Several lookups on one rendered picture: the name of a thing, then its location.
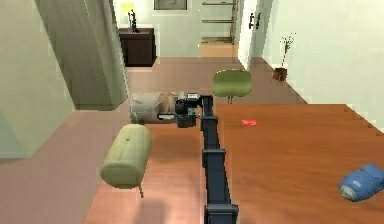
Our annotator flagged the blue rounded object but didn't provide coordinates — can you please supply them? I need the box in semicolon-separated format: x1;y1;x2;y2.
338;163;384;203

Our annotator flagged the wooden shelf unit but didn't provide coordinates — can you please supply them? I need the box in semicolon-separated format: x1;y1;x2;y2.
200;0;239;45

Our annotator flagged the green padded chair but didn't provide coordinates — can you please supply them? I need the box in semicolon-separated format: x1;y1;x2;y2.
99;123;153;199
212;68;253;105

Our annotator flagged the dark brown cabinet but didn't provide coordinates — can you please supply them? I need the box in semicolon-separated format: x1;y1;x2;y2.
118;27;158;68

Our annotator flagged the metal cannister with black plugs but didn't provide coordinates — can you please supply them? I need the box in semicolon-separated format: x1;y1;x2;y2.
128;92;178;125

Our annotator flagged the framed wall picture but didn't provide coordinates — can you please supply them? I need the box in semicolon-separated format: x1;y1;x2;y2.
152;0;189;11

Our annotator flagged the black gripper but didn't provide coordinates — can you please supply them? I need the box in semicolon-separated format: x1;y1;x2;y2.
157;97;201;129

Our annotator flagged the yellow lamp shade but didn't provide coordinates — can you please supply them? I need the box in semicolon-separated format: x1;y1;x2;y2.
120;2;135;15

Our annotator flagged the white room door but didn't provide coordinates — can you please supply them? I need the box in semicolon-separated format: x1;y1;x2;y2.
236;0;265;71

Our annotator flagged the potted house plant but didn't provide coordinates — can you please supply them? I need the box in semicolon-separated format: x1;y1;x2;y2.
272;32;297;83

